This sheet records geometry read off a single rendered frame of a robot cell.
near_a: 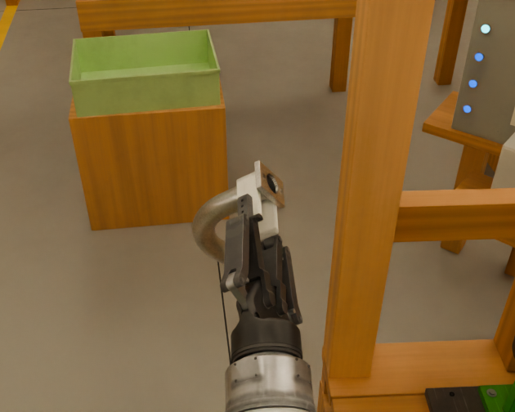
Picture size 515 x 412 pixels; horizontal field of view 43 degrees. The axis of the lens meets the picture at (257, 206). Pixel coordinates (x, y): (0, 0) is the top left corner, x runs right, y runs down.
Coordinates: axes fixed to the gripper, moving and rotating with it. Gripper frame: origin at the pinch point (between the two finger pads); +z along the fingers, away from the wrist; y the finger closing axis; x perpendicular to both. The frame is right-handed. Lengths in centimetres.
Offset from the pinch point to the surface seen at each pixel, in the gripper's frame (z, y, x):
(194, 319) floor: 71, -139, 118
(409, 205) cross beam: 23, -45, -6
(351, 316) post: 8, -53, 12
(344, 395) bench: -1, -67, 23
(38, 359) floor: 54, -101, 165
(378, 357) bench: 8, -75, 17
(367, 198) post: 16.6, -29.7, -3.3
